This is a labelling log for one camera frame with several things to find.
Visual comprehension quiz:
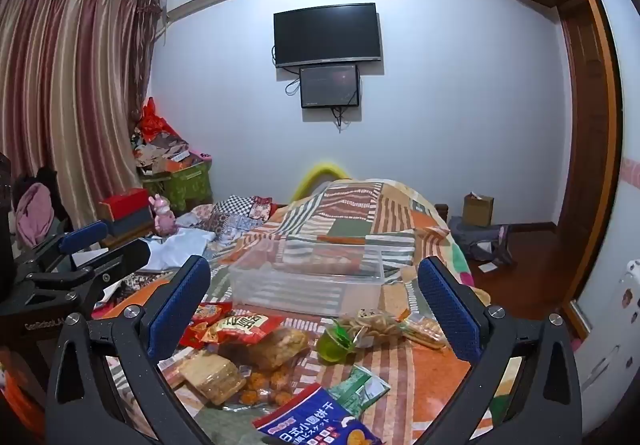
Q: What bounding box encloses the striped red curtain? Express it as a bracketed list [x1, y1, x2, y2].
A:
[0, 0, 163, 231]

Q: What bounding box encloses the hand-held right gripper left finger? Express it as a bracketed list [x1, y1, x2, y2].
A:
[45, 254, 221, 445]

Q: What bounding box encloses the grey bag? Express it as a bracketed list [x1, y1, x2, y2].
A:
[448, 217, 518, 266]

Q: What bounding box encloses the small black monitor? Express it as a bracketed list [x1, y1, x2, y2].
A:
[299, 65, 361, 109]

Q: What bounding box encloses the patchwork striped blanket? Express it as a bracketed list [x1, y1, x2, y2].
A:
[90, 179, 501, 445]

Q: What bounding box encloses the brown wooden door frame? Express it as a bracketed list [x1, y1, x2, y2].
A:
[555, 0, 626, 341]

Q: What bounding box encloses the blue biscuit bag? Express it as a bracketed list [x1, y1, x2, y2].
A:
[252, 382, 381, 445]

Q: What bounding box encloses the black wall television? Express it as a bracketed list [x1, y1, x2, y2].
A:
[273, 3, 383, 69]

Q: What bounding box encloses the pile of printed bags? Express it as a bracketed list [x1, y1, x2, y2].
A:
[132, 130, 201, 170]

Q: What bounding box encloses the green-edged cookie packet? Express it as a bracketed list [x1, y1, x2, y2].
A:
[332, 315, 406, 348]

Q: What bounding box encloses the checkered quilt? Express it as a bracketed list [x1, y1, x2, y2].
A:
[177, 195, 281, 246]

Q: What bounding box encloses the white appliance with stickers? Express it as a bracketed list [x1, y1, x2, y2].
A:
[575, 260, 640, 426]

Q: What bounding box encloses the green storage box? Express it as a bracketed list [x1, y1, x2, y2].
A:
[140, 160, 213, 213]

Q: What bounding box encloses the small cardboard box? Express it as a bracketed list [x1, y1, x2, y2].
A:
[462, 193, 495, 227]

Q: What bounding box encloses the red box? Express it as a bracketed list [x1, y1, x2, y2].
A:
[98, 189, 151, 220]

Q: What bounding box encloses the black monitor cable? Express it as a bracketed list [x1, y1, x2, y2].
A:
[331, 106, 353, 133]

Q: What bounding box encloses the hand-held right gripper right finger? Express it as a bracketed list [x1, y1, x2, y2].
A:
[416, 255, 584, 445]

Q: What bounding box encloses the yellow hoop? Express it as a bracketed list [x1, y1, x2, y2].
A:
[292, 164, 351, 200]

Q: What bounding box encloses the clear plastic storage box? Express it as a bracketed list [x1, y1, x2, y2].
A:
[227, 237, 386, 318]

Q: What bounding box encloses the orange cracker packet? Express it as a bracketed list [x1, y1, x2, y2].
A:
[397, 315, 448, 351]

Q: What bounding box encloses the white door with pink hearts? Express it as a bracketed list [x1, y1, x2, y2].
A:
[570, 0, 640, 276]

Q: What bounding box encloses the red gift bag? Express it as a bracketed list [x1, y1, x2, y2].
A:
[137, 97, 183, 140]

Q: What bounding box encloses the pink plush toy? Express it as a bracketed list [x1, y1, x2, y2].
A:
[150, 194, 178, 236]

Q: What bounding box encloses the white cloth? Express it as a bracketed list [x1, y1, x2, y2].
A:
[142, 225, 218, 273]

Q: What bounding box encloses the tan square cracker packet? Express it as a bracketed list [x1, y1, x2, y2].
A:
[177, 352, 247, 406]

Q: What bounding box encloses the green snack packet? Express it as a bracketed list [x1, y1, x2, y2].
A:
[327, 365, 391, 413]

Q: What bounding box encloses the pink garment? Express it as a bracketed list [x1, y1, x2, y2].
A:
[15, 182, 53, 246]

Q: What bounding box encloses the green jelly cup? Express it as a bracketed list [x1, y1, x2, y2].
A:
[315, 320, 366, 366]

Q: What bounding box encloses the small red snack packet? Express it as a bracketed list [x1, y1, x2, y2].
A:
[179, 322, 217, 350]
[192, 303, 235, 326]

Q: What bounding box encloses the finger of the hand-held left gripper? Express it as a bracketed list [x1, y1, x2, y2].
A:
[27, 241, 152, 296]
[16, 219, 109, 276]

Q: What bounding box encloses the orange round snacks packet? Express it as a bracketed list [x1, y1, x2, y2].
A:
[222, 365, 311, 411]

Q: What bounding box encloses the large red snack packet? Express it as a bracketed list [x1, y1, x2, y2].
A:
[202, 314, 285, 345]

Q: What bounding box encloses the dark grey box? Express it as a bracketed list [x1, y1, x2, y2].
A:
[102, 211, 155, 240]

